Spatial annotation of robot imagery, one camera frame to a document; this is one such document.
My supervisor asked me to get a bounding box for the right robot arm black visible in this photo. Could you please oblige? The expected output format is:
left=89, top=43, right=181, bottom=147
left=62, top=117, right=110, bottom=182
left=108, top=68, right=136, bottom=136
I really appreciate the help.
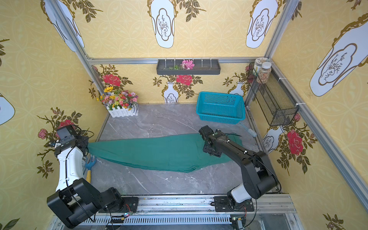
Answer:
left=199, top=126, right=281, bottom=212

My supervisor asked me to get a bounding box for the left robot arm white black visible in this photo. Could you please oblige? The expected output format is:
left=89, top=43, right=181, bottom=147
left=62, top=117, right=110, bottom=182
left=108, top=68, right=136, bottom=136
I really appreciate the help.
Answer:
left=47, top=135, right=139, bottom=229

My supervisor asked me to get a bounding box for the teal plastic basket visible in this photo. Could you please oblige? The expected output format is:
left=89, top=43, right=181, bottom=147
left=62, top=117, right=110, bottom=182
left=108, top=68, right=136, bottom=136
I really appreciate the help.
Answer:
left=196, top=92, right=246, bottom=125

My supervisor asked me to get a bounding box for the flower box white fence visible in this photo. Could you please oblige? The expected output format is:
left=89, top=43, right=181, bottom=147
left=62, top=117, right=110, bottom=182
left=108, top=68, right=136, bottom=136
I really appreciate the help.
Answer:
left=96, top=86, right=139, bottom=118

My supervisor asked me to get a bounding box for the pink artificial flower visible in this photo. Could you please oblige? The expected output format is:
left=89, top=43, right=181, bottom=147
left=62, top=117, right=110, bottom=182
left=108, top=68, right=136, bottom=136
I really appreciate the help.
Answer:
left=180, top=59, right=195, bottom=70

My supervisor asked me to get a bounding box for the jar with colourful beads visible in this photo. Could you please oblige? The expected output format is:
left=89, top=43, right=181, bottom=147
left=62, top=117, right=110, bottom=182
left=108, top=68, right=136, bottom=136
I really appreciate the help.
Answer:
left=256, top=62, right=272, bottom=84

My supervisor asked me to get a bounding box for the jar with yellow label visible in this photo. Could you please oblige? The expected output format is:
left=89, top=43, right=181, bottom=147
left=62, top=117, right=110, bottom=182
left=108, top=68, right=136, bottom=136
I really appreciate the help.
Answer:
left=253, top=57, right=270, bottom=75

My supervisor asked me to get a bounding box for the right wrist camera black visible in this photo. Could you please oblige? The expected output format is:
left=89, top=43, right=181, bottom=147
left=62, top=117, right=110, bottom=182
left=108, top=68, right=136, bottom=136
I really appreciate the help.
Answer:
left=199, top=126, right=214, bottom=141

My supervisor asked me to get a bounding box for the small brush clear handle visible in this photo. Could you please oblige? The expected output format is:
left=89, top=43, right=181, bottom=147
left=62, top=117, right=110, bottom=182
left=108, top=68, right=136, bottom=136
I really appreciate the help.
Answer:
left=239, top=122, right=257, bottom=138

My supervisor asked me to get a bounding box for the black wire mesh basket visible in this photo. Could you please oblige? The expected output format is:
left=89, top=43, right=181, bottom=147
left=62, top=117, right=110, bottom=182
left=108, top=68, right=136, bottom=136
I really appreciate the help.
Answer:
left=251, top=71, right=299, bottom=127

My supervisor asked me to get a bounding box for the dark grey wall shelf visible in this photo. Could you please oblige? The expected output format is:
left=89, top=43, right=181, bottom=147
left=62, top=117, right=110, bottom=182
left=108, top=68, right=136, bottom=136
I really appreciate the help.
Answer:
left=156, top=58, right=221, bottom=75

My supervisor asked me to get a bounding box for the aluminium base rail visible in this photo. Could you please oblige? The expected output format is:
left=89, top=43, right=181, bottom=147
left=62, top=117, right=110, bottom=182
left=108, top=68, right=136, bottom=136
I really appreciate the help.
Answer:
left=45, top=195, right=305, bottom=230

